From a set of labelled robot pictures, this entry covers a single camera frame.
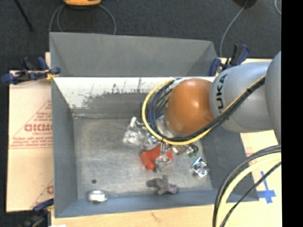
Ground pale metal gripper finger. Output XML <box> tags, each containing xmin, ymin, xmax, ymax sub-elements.
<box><xmin>155</xmin><ymin>155</ymin><xmax>175</xmax><ymax>173</ymax></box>
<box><xmin>160</xmin><ymin>141</ymin><xmax>169</xmax><ymax>159</ymax></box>

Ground red spray bottle head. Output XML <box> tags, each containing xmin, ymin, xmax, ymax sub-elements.
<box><xmin>139</xmin><ymin>145</ymin><xmax>175</xmax><ymax>171</ymax></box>

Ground grey purple toy animal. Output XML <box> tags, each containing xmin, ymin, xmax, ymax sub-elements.
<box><xmin>146</xmin><ymin>175</ymin><xmax>178</xmax><ymax>195</ymax></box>

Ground clear square glass dish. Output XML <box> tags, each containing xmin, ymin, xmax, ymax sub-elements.
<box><xmin>190</xmin><ymin>157</ymin><xmax>209</xmax><ymax>178</ymax></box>

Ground clear plastic bottle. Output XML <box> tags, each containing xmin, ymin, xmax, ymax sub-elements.
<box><xmin>122</xmin><ymin>116</ymin><xmax>158</xmax><ymax>149</ymax></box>

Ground grey metal bin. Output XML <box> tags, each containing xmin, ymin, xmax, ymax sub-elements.
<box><xmin>49</xmin><ymin>32</ymin><xmax>259</xmax><ymax>218</ymax></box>

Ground brown cardboard board red print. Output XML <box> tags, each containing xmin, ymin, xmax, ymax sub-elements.
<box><xmin>6</xmin><ymin>69</ymin><xmax>55</xmax><ymax>213</ymax></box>

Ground white and silver ring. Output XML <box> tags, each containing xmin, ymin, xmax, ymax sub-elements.
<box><xmin>87</xmin><ymin>189</ymin><xmax>107</xmax><ymax>203</ymax></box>

